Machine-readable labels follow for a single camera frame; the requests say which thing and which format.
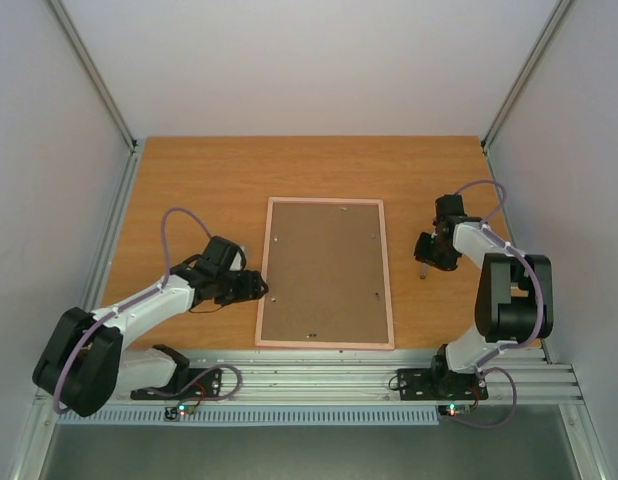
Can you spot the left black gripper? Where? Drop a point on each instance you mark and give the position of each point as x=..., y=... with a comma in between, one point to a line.
x=252, y=288

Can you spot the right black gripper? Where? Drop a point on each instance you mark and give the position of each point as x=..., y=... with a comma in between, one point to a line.
x=434, y=255

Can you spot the pink photo frame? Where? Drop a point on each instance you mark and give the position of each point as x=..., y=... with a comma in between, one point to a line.
x=326, y=263

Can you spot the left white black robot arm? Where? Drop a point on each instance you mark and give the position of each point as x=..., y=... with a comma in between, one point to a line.
x=86, y=359

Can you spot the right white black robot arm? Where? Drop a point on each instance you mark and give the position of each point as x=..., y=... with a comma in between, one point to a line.
x=514, y=301

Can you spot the left controller board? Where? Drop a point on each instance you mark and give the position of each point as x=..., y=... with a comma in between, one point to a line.
x=178, y=413

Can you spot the controller board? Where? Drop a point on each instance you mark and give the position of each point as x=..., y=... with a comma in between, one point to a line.
x=454, y=410
x=178, y=413

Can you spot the right controller board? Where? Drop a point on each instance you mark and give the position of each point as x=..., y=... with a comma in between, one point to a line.
x=454, y=410

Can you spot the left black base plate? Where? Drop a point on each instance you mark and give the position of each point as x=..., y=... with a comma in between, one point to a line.
x=209, y=382

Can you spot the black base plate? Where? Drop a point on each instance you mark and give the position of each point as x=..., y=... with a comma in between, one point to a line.
x=419, y=384
x=209, y=382

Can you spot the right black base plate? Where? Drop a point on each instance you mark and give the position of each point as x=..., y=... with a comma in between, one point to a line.
x=419, y=384

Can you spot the grey slotted cable duct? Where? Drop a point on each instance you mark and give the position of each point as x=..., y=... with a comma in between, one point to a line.
x=262, y=416

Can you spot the left aluminium corner post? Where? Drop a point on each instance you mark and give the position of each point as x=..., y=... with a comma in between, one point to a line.
x=72, y=35

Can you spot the aluminium corner post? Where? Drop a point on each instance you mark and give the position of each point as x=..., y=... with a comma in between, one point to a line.
x=72, y=35
x=532, y=61

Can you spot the aluminium front rail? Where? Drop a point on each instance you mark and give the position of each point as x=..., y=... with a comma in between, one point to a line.
x=269, y=376

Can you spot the right aluminium corner post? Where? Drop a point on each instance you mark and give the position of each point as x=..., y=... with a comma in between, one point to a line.
x=532, y=61

